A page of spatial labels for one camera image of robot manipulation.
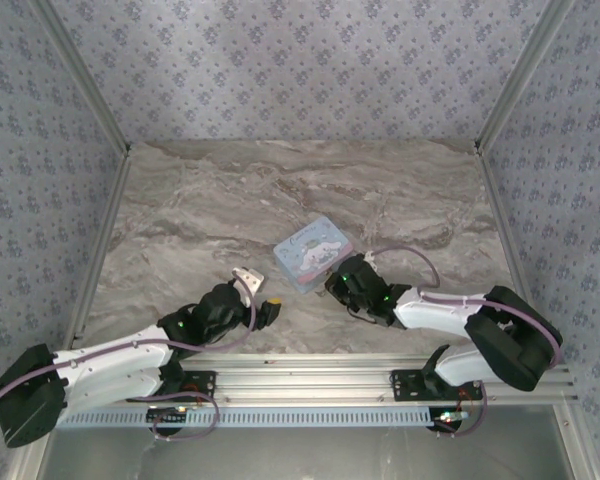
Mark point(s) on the blue cartoon tin box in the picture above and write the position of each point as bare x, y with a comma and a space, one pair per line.
310, 250

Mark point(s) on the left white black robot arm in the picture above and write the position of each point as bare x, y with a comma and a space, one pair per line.
115, 352

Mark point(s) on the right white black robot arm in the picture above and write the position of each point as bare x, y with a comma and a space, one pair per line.
430, 310

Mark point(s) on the aluminium mounting beam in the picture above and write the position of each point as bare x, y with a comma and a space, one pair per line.
300, 380

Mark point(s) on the black circuit board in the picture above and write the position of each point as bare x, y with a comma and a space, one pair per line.
165, 416
450, 419

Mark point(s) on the grey metal sheet panel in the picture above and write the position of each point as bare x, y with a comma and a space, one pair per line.
300, 455

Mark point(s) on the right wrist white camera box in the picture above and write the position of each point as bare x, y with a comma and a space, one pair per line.
368, 256

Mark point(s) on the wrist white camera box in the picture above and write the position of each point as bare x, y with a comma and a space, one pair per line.
368, 256
250, 282

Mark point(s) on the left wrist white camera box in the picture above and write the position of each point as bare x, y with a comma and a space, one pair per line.
250, 282

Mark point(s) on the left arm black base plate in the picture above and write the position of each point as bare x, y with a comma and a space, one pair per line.
205, 382

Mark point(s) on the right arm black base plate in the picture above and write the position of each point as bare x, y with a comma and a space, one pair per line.
405, 385

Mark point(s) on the aluminium table side rail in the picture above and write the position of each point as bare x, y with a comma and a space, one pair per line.
112, 205
497, 205

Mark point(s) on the aluminium lower frame bar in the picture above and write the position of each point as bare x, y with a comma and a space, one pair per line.
27, 465
575, 445

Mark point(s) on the aluminium frame post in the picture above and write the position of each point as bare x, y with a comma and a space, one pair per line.
518, 75
86, 75

